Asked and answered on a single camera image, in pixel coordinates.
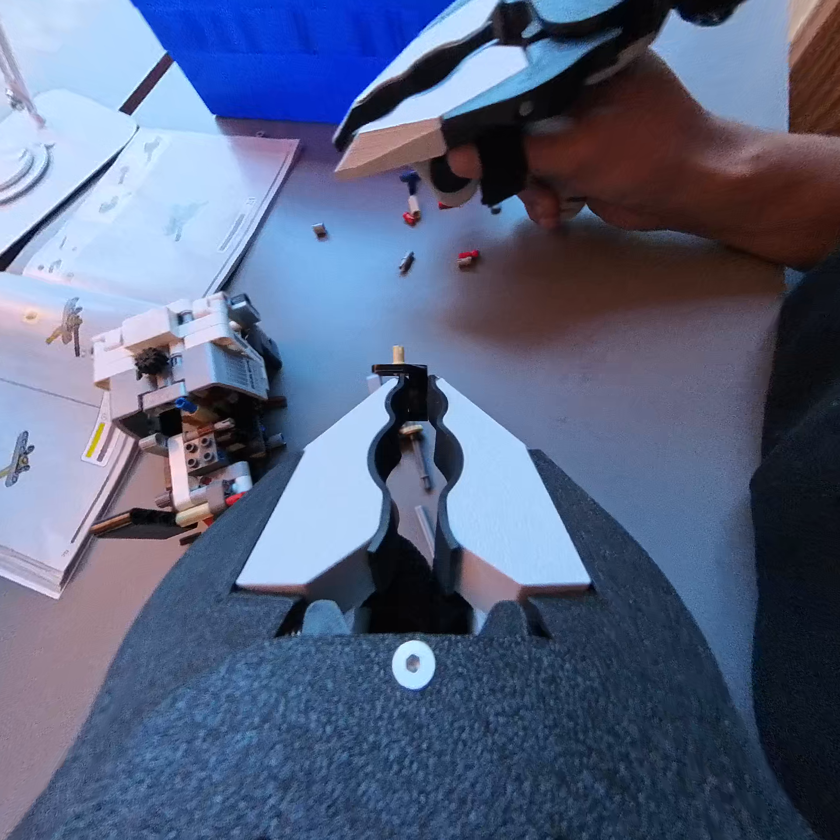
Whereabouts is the person's right forearm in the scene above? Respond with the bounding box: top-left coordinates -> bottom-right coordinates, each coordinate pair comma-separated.
712,118 -> 840,271

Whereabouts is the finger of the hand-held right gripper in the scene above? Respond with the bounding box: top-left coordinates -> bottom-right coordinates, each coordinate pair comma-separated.
335,41 -> 531,178
332,0 -> 626,153

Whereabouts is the black lego bracket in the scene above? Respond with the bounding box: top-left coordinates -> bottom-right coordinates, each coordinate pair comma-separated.
371,361 -> 431,421

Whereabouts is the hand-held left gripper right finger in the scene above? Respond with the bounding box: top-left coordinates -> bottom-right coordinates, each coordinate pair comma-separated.
428,375 -> 592,626

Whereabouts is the wooden cabinet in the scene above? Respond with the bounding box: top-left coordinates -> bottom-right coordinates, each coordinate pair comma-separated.
787,0 -> 840,135

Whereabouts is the grey beam lego subassembly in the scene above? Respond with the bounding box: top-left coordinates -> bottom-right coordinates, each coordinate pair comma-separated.
399,423 -> 435,490

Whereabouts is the person's right hand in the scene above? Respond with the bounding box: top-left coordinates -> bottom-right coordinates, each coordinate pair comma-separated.
446,49 -> 723,231

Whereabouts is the open instruction booklet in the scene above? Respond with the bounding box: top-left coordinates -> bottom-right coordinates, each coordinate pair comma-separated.
0,128 -> 303,599

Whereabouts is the blue plastic bin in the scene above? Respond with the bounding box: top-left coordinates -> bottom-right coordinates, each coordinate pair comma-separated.
130,0 -> 460,126

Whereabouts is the partly built lego truck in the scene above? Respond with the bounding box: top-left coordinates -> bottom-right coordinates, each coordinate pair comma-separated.
88,292 -> 287,546

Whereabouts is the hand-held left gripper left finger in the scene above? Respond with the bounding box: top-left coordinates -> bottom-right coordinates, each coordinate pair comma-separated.
235,377 -> 403,626

